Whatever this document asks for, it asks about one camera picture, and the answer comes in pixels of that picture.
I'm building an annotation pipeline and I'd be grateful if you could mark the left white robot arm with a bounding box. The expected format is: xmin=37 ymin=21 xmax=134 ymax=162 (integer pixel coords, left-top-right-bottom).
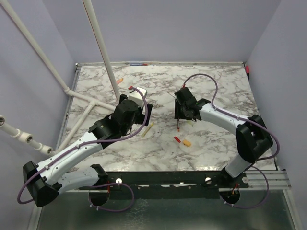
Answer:
xmin=17 ymin=88 xmax=153 ymax=207

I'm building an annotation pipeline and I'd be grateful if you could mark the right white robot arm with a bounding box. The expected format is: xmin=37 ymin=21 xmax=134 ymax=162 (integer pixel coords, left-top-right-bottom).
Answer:
xmin=175 ymin=87 xmax=273 ymax=187

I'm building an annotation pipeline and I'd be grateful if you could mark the yellow highlighter pen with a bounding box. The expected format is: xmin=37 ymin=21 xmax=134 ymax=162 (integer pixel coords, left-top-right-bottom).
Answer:
xmin=142 ymin=122 xmax=154 ymax=137

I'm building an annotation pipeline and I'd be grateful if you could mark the orange yellow pen cap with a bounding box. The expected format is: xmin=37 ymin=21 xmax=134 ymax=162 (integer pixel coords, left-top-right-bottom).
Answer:
xmin=183 ymin=139 xmax=191 ymax=147

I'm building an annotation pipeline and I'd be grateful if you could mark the pink pencil-shaped marker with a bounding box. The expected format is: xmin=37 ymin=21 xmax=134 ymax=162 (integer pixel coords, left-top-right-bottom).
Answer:
xmin=117 ymin=78 xmax=123 ymax=84

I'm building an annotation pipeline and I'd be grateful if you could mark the blue red marker at edge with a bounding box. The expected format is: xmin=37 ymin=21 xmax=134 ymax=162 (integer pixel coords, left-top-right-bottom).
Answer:
xmin=129 ymin=63 xmax=148 ymax=66

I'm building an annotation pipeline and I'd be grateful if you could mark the red black clamp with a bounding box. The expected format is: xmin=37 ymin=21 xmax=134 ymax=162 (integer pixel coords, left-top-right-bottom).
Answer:
xmin=245 ymin=66 xmax=250 ymax=79

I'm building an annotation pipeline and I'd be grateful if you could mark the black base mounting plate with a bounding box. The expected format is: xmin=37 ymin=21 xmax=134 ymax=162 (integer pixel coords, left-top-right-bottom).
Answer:
xmin=80 ymin=171 xmax=248 ymax=199

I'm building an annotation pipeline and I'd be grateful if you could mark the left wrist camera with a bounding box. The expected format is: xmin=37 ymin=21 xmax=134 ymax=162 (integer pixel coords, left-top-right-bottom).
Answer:
xmin=128 ymin=87 xmax=147 ymax=107

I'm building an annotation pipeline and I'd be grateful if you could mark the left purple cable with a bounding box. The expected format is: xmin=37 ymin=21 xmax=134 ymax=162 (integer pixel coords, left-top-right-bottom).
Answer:
xmin=17 ymin=86 xmax=148 ymax=212

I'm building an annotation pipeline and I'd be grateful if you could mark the purple cable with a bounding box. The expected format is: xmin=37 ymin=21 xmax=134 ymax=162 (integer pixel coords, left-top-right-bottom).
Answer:
xmin=17 ymin=86 xmax=148 ymax=212
xmin=182 ymin=73 xmax=281 ymax=208

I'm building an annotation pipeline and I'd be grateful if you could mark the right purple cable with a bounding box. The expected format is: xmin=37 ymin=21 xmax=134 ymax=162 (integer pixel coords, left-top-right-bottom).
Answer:
xmin=182 ymin=73 xmax=281 ymax=208

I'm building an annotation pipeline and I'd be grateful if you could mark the aluminium rail frame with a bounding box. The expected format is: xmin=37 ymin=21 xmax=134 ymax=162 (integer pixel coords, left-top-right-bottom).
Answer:
xmin=246 ymin=170 xmax=292 ymax=190

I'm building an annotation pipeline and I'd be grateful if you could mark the white PVC pipe frame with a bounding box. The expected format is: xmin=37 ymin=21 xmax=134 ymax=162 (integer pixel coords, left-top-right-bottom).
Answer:
xmin=0 ymin=0 xmax=128 ymax=160

